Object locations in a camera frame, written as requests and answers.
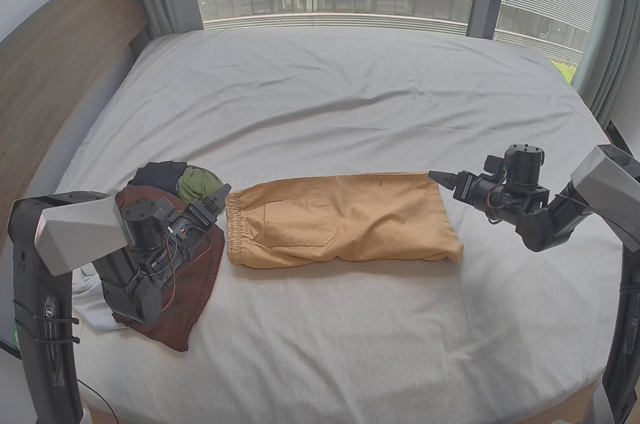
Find black cable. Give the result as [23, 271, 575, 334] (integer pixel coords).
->
[77, 377, 119, 424]

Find black garment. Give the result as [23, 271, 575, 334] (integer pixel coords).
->
[127, 160, 188, 190]

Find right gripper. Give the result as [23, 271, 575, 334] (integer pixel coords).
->
[428, 169, 502, 214]

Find bed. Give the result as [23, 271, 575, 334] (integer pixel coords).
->
[0, 0, 640, 424]

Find tan shorts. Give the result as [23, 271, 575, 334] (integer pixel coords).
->
[225, 171, 463, 269]

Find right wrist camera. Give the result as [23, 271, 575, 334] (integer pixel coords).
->
[482, 154, 509, 178]

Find olive green garment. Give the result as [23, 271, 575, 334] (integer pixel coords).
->
[176, 165, 226, 209]

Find white garment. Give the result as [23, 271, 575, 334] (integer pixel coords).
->
[70, 262, 123, 330]

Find dark brown garment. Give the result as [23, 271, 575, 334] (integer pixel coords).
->
[112, 184, 226, 353]

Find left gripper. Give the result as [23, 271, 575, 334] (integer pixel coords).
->
[171, 183, 233, 248]

